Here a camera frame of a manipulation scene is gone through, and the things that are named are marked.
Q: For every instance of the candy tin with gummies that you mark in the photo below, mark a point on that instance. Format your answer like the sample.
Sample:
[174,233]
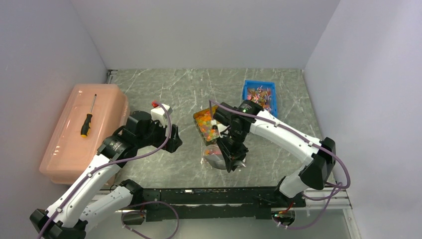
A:
[206,127]

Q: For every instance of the clear plastic cup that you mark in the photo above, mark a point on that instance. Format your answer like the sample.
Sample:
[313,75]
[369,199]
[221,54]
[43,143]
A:
[212,149]

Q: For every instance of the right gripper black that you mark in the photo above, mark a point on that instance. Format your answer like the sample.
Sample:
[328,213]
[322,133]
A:
[231,155]

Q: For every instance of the yellow black screwdriver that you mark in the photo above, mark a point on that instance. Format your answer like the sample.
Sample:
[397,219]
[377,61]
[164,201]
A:
[85,129]

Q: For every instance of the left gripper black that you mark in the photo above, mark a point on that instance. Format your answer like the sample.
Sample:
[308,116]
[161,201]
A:
[174,141]

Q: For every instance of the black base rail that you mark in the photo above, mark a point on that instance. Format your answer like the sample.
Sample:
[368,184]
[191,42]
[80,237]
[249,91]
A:
[157,204]

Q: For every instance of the metal scoop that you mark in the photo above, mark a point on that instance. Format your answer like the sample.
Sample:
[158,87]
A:
[216,161]

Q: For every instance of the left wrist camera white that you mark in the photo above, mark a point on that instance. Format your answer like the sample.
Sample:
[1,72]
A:
[158,115]

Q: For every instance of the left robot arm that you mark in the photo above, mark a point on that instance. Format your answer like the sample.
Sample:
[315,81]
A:
[75,213]

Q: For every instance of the pink plastic storage box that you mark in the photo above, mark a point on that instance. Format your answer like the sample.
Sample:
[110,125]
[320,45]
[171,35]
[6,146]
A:
[68,154]

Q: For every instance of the blue bin of lollipops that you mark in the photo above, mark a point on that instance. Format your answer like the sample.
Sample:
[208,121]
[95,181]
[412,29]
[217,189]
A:
[262,93]

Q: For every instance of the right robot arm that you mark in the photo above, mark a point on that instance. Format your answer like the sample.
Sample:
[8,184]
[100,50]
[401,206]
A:
[316,156]

